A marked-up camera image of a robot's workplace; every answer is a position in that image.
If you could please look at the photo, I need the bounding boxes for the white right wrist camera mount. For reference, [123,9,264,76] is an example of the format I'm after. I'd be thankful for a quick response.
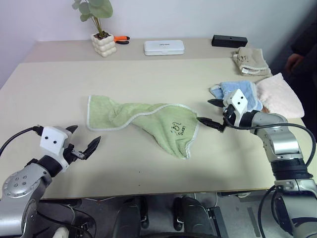
[222,89,249,127]

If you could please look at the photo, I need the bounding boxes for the white flat plastic case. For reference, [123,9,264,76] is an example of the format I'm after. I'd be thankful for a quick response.
[144,40,185,57]

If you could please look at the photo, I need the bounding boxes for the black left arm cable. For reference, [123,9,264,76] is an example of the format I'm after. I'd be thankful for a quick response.
[0,125,42,156]

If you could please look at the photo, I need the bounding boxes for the thick black shoulder cable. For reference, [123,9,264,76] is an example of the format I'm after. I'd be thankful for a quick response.
[257,185,279,238]

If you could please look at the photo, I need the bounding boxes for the green leafy plant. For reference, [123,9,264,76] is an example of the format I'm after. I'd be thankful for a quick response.
[72,0,114,39]

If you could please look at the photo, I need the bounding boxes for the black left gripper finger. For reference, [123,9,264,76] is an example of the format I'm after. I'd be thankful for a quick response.
[65,124,79,137]
[82,135,102,161]

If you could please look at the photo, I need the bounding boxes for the orange and black pliers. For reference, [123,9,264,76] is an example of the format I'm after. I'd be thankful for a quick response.
[113,35,131,46]

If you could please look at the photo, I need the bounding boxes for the long black box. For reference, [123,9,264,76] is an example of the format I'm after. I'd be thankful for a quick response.
[211,34,248,48]

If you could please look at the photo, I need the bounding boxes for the person's bare hand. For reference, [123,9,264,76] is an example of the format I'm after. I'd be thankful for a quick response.
[285,53,305,75]

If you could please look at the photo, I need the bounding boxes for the pink towel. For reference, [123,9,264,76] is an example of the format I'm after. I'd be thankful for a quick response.
[255,72,305,119]

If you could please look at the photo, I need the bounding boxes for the beige folded towel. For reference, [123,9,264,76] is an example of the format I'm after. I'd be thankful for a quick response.
[232,47,273,77]

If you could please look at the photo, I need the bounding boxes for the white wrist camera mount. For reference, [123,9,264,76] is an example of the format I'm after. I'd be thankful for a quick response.
[222,89,249,127]
[39,125,72,172]

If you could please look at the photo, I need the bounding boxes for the light blue towel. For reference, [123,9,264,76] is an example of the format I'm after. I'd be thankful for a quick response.
[210,80,264,113]

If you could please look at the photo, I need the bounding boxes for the green towel with black writing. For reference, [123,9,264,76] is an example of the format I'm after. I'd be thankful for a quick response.
[86,95,200,160]

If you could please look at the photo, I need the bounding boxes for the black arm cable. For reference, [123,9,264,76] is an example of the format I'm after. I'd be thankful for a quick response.
[0,125,42,156]
[222,119,317,167]

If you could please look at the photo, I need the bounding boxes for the dark rounded shape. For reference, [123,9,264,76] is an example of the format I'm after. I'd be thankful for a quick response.
[172,195,216,238]
[115,197,151,238]

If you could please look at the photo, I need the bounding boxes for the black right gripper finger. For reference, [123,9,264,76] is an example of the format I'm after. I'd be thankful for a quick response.
[198,117,226,133]
[207,98,225,108]

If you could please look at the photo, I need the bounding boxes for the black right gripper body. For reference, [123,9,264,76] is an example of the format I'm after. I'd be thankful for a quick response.
[221,105,236,125]

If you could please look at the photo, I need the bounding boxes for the black metal table bracket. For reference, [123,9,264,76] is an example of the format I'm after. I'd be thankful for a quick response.
[207,205,229,238]

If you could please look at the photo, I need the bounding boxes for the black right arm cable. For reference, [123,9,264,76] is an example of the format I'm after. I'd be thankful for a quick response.
[222,119,317,167]

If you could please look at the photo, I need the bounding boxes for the white bubble plant pot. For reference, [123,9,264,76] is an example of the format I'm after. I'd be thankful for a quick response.
[90,33,117,59]

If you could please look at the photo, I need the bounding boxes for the person in dark clothing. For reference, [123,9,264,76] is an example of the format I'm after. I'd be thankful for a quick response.
[288,21,317,119]

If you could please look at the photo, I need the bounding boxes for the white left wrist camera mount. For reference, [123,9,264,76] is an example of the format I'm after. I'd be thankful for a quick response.
[39,125,72,172]

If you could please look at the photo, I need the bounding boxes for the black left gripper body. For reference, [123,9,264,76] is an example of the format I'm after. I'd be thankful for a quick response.
[63,136,87,166]

